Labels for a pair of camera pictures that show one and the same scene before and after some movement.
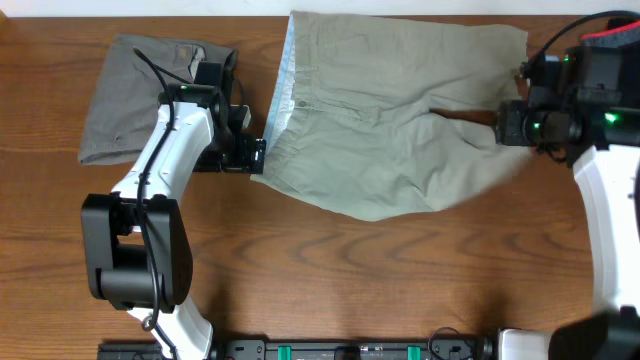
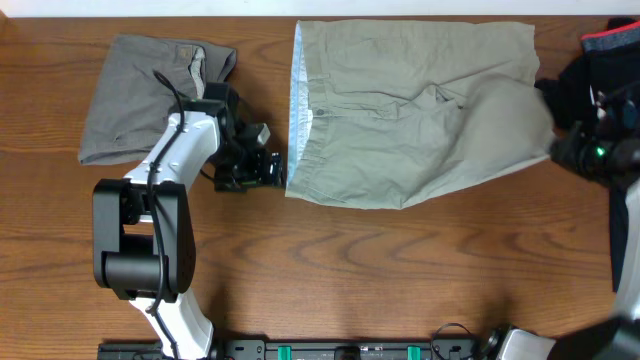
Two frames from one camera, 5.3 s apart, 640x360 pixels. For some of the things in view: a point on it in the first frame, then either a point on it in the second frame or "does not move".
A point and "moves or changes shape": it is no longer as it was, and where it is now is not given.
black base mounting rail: [441, 346] does not move
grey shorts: [124, 109] does not move
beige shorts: [349, 127] moves or changes shape
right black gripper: [510, 131] → [570, 152]
